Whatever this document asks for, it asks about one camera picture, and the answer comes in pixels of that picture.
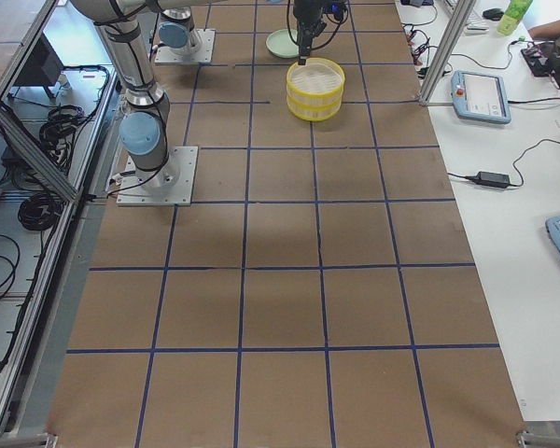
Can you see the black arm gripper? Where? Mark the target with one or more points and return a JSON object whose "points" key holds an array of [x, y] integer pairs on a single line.
{"points": [[306, 13]]}

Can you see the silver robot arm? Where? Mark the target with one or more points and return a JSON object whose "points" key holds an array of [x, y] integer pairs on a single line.
{"points": [[143, 129], [182, 16]]}

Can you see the yellow steamer basket with cloth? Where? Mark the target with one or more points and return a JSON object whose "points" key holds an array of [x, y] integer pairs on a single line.
{"points": [[313, 113]]}

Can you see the light green plate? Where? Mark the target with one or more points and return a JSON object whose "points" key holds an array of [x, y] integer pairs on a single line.
{"points": [[282, 44]]}

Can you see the green drink bottle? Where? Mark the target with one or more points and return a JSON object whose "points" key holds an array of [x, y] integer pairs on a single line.
{"points": [[512, 16]]}

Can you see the black power adapter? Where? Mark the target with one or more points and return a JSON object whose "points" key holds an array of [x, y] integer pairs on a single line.
{"points": [[493, 180]]}

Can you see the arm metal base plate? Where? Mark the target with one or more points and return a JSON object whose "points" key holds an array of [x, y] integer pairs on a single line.
{"points": [[172, 185], [178, 45]]}

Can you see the aluminium frame post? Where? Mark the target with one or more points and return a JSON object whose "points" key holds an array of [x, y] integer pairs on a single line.
{"points": [[449, 38]]}

